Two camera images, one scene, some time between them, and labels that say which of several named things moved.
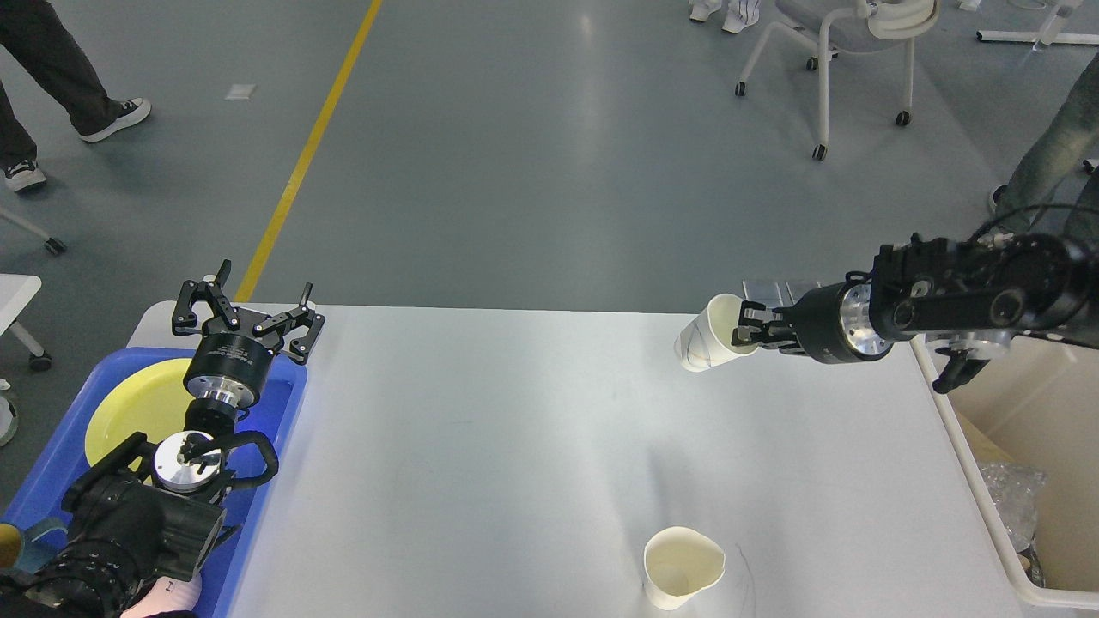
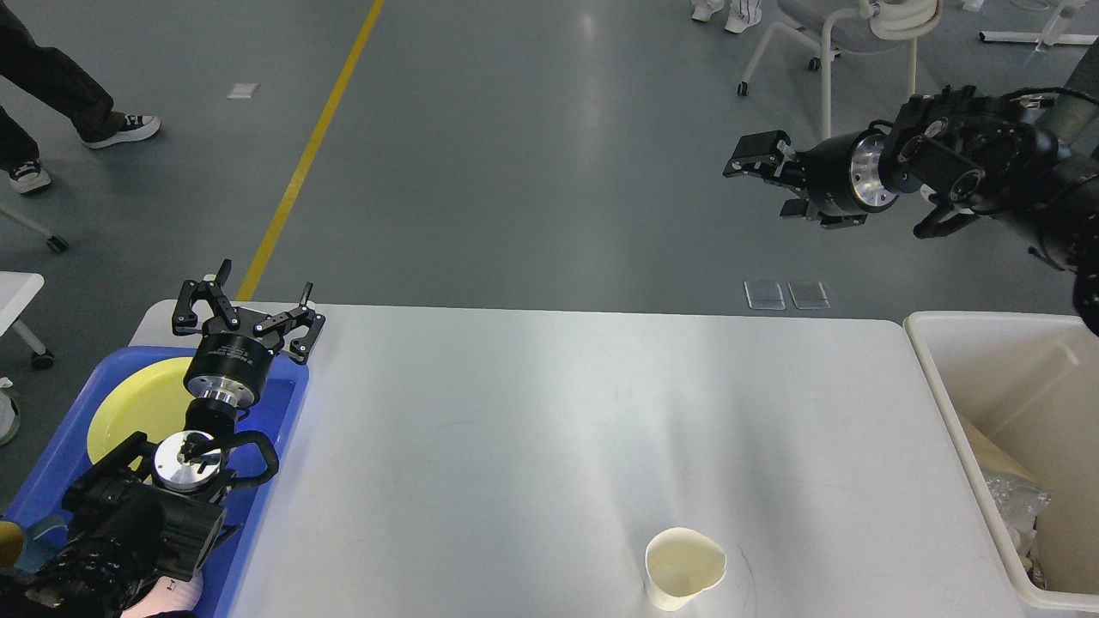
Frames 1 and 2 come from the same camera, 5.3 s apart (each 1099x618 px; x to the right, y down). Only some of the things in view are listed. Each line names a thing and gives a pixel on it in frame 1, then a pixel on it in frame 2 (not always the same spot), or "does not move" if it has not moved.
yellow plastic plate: [149, 398] does not move
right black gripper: [833, 324] → [844, 171]
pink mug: [167, 595] does not move
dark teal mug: [43, 539] does not move
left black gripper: [232, 369] does not move
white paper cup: [706, 341] → [1021, 529]
